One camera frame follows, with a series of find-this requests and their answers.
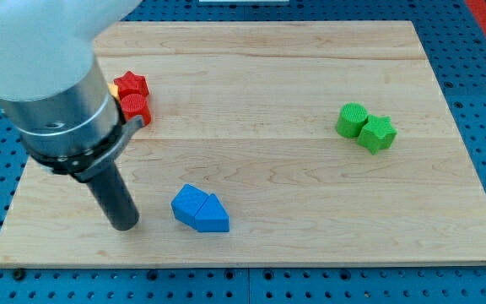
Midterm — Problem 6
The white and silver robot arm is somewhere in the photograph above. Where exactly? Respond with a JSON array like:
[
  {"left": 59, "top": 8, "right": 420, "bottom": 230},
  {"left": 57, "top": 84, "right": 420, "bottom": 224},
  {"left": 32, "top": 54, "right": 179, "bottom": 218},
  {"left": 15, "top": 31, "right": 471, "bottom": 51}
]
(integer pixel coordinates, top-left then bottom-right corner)
[{"left": 0, "top": 0, "right": 141, "bottom": 182}]

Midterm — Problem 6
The wooden board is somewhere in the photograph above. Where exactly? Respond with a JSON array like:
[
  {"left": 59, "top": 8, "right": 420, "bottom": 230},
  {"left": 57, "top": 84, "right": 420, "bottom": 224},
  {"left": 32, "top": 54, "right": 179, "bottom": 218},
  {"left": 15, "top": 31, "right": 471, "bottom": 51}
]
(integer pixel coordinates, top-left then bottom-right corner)
[{"left": 0, "top": 21, "right": 486, "bottom": 269}]

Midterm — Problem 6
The blue cube block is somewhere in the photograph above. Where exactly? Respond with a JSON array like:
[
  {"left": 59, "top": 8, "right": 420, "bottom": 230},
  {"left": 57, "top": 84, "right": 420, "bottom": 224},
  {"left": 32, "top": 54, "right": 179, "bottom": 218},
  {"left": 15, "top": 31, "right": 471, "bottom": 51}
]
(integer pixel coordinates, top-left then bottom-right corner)
[{"left": 170, "top": 184, "right": 208, "bottom": 229}]

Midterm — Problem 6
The blue triangle block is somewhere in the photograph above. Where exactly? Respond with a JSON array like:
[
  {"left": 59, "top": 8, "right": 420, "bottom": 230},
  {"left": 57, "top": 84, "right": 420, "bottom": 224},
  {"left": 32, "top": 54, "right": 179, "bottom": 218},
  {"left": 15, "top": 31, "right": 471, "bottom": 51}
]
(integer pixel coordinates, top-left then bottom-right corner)
[{"left": 195, "top": 194, "right": 230, "bottom": 232}]

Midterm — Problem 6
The green cylinder block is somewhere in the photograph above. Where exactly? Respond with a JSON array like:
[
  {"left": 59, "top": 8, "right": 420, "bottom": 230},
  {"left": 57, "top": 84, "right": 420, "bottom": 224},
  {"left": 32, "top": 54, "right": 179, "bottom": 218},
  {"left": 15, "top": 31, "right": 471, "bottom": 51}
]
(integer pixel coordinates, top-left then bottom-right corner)
[{"left": 336, "top": 103, "right": 368, "bottom": 138}]

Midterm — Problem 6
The red cylinder block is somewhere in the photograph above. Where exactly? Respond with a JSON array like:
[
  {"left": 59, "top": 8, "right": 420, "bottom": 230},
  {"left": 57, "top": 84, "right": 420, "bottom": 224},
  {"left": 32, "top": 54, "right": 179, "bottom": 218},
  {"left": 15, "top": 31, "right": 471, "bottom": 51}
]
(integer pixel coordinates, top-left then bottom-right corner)
[{"left": 121, "top": 94, "right": 152, "bottom": 126}]

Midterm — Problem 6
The red star block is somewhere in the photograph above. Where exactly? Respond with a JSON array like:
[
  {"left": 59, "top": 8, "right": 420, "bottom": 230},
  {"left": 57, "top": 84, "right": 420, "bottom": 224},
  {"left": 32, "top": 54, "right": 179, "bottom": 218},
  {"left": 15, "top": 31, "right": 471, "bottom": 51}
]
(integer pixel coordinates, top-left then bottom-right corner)
[{"left": 114, "top": 71, "right": 149, "bottom": 99}]

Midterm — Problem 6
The green star block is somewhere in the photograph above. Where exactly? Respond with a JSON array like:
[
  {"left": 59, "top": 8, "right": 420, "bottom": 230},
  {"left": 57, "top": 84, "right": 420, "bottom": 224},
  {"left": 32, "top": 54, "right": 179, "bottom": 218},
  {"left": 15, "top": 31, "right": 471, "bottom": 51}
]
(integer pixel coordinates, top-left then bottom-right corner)
[{"left": 357, "top": 115, "right": 397, "bottom": 155}]

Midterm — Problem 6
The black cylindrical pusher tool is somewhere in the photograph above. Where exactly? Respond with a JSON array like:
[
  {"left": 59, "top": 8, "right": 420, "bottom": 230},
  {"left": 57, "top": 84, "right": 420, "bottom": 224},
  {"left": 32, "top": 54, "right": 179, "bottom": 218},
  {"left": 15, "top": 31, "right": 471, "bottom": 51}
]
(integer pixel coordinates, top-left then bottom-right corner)
[{"left": 86, "top": 162, "right": 139, "bottom": 231}]

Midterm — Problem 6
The yellow block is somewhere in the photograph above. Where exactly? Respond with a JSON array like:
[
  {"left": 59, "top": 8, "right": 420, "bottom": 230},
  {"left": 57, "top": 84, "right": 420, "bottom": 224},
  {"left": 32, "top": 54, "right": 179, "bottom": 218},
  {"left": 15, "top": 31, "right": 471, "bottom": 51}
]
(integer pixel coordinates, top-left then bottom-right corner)
[{"left": 107, "top": 83, "right": 120, "bottom": 101}]

